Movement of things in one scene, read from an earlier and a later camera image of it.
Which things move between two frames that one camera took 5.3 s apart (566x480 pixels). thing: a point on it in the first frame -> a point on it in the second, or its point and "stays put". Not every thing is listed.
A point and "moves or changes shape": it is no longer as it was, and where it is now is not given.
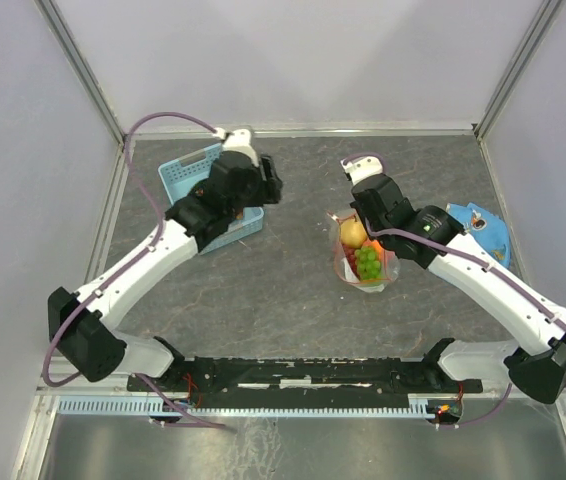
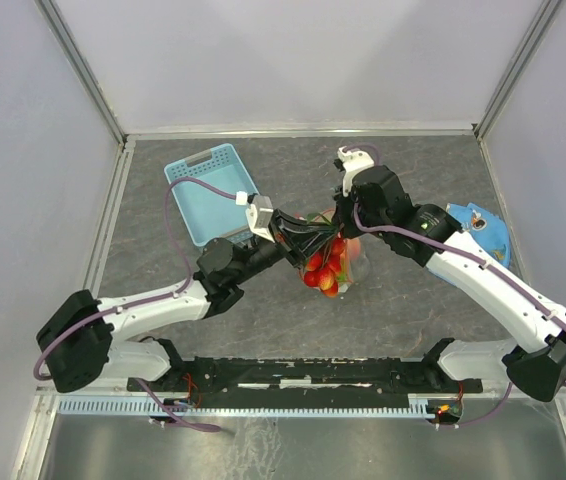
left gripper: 269,190 -> 312,236
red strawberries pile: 199,190 -> 323,270
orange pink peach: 375,245 -> 353,248
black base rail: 303,382 stays put
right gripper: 361,216 -> 339,215
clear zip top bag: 359,260 moves or changes shape
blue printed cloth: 487,227 stays put
